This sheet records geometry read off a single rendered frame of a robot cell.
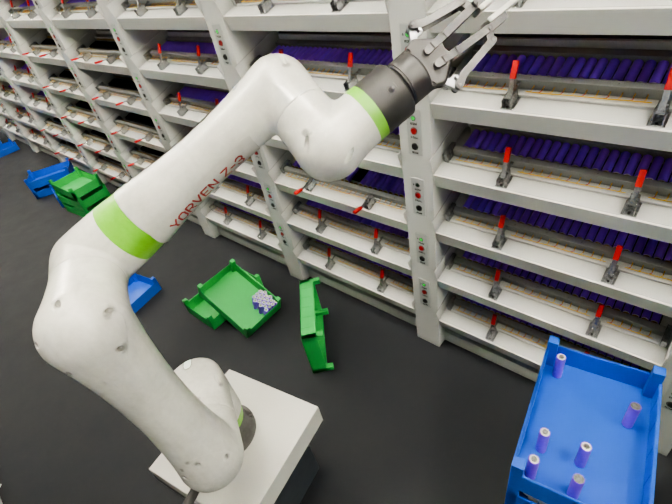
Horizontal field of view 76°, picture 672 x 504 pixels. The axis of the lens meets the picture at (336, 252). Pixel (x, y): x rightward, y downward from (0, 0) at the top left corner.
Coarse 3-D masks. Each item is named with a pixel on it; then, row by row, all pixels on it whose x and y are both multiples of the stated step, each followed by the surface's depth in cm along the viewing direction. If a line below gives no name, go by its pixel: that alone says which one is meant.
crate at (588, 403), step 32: (576, 352) 89; (544, 384) 90; (576, 384) 89; (608, 384) 88; (640, 384) 85; (544, 416) 85; (576, 416) 84; (608, 416) 83; (640, 416) 82; (576, 448) 80; (608, 448) 79; (640, 448) 78; (512, 480) 75; (544, 480) 76; (608, 480) 75; (640, 480) 74
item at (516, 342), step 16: (448, 304) 149; (464, 304) 148; (480, 304) 146; (448, 320) 149; (464, 320) 147; (480, 320) 145; (496, 320) 141; (512, 320) 139; (464, 336) 148; (480, 336) 142; (496, 336) 140; (512, 336) 138; (528, 336) 136; (544, 336) 132; (560, 336) 132; (512, 352) 135; (528, 352) 134; (544, 352) 132; (592, 352) 125; (640, 368) 121
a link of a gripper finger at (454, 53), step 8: (488, 24) 67; (480, 32) 67; (488, 32) 67; (472, 40) 67; (480, 40) 69; (456, 48) 67; (464, 48) 67; (448, 56) 66; (456, 56) 67; (440, 64) 66
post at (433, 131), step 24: (408, 0) 90; (432, 120) 105; (432, 144) 109; (408, 168) 118; (408, 192) 123; (432, 192) 117; (408, 216) 129; (432, 216) 123; (432, 240) 129; (432, 264) 135; (432, 288) 142; (432, 312) 150; (432, 336) 159
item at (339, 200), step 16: (288, 160) 166; (272, 176) 165; (288, 192) 166; (304, 192) 157; (320, 192) 154; (336, 192) 151; (336, 208) 152; (352, 208) 145; (384, 208) 138; (400, 208) 136; (400, 224) 134
